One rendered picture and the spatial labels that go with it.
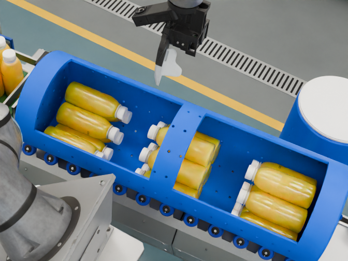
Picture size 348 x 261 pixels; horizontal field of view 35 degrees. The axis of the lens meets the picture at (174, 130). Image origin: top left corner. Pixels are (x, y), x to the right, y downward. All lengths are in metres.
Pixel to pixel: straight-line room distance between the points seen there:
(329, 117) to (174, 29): 0.78
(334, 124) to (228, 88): 1.48
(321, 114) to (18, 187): 1.06
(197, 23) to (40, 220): 0.50
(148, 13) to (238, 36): 2.36
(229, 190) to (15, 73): 0.76
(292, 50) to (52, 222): 2.67
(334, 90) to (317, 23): 1.94
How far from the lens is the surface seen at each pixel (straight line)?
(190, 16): 1.16
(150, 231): 1.66
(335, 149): 1.79
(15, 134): 1.18
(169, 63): 1.20
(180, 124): 1.40
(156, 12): 1.18
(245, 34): 3.55
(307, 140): 1.80
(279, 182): 1.44
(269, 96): 3.22
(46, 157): 1.66
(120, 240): 1.31
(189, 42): 1.20
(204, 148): 1.45
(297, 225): 1.45
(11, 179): 1.05
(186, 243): 1.64
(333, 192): 1.39
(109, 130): 1.58
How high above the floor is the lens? 2.33
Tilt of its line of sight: 52 degrees down
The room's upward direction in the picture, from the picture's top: 10 degrees clockwise
